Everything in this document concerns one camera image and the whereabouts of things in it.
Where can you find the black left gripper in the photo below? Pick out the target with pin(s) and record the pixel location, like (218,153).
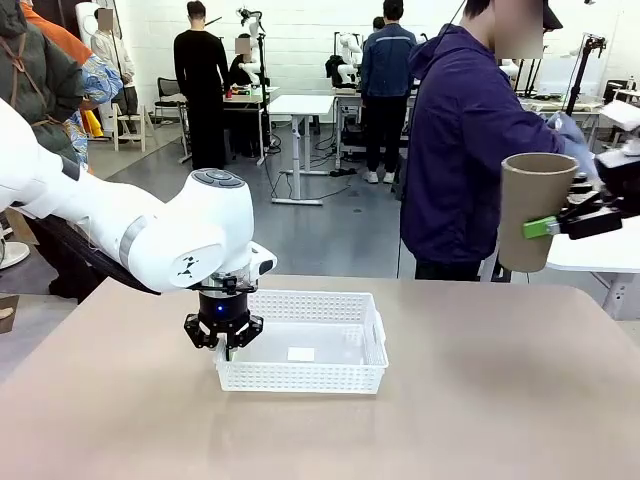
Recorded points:
(222,307)

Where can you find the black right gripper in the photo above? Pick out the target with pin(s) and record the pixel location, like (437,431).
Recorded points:
(622,175)

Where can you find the brown cardboard cup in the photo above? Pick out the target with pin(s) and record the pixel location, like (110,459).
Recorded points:
(530,200)

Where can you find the white perforated plastic basket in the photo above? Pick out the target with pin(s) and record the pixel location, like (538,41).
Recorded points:
(300,377)

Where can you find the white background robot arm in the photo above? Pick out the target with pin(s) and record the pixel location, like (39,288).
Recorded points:
(507,67)
(347,50)
(255,65)

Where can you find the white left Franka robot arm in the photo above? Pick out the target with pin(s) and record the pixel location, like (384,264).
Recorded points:
(150,225)

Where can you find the purple sleeved right forearm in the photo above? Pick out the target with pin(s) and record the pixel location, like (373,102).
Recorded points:
(535,130)

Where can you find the white side table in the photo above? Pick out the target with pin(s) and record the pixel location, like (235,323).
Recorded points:
(595,255)

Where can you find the long background work table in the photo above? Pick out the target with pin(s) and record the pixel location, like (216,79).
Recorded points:
(545,104)

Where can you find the black tripod stand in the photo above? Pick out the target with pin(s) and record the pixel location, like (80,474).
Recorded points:
(582,75)

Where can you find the person in purple hoodie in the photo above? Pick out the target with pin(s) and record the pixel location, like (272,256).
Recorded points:
(450,150)

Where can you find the black floor power strip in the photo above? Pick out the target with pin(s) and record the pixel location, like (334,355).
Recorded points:
(345,172)

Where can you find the brown cardboard piece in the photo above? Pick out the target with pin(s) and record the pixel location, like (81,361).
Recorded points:
(9,315)

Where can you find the white round stand base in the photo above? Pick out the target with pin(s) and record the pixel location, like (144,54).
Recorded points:
(12,255)

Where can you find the white wooden step stool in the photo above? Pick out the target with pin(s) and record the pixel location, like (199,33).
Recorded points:
(131,119)

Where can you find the wooden work table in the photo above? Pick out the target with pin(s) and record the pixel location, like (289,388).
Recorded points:
(245,100)

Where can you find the white standing desk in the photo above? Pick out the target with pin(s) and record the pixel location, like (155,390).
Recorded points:
(300,105)

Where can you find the person in blue jacket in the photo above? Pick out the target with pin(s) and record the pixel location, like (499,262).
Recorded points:
(387,60)

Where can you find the black mesh chair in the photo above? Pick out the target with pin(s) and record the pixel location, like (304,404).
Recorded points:
(167,87)

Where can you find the standing person in black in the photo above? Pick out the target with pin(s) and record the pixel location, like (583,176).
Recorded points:
(200,75)

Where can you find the white workshop desk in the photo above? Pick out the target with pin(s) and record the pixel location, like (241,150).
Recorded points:
(350,100)

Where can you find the seated person in black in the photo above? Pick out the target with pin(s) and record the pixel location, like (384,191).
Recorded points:
(240,70)

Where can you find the dark haired person's head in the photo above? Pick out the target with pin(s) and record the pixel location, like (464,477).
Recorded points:
(378,22)

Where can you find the mannequin in blue patterned shirt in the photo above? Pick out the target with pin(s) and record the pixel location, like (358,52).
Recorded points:
(100,80)

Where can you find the black hanging garment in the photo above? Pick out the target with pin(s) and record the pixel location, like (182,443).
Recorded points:
(334,67)

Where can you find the person in white top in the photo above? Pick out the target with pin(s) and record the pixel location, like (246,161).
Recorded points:
(112,55)

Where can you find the person in green jacket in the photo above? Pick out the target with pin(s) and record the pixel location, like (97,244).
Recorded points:
(35,100)

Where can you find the mannequin in orange clothes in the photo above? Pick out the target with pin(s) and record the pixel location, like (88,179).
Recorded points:
(55,35)

